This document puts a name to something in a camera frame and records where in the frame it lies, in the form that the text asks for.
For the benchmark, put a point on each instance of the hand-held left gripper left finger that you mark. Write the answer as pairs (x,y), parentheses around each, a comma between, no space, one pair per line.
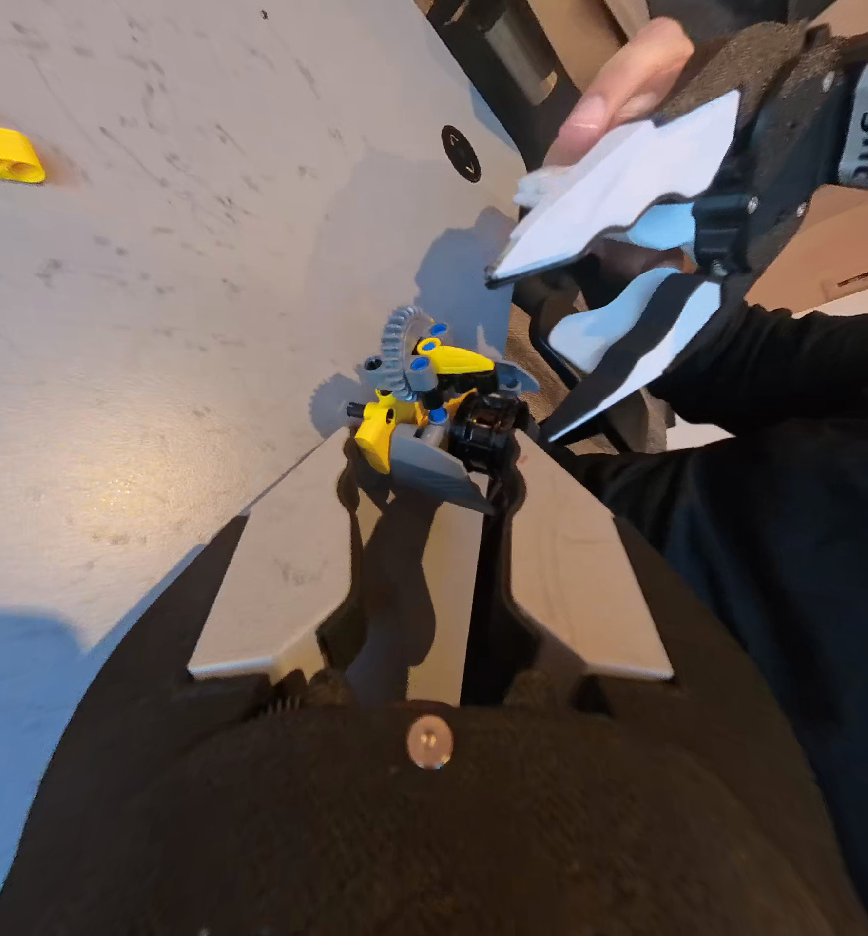
(280,556)

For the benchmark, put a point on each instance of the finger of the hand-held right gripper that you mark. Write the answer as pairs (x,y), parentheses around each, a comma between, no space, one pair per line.
(660,344)
(624,175)

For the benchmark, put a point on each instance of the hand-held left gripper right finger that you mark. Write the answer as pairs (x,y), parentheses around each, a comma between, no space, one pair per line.
(580,570)

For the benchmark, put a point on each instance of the small yellow brick wheel assembly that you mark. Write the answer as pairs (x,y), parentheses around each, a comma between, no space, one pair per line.
(375,431)

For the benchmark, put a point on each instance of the person's right forearm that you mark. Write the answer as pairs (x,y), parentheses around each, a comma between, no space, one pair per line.
(806,365)

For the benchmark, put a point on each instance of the black round desk cap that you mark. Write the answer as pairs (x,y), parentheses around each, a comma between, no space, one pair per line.
(461,153)

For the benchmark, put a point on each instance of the person's right hand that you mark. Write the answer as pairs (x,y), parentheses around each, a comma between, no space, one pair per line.
(624,80)

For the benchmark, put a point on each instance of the person's black top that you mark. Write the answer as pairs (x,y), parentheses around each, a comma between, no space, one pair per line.
(770,585)

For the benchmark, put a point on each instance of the yellow short beam brick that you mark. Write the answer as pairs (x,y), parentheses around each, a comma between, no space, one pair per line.
(2,150)

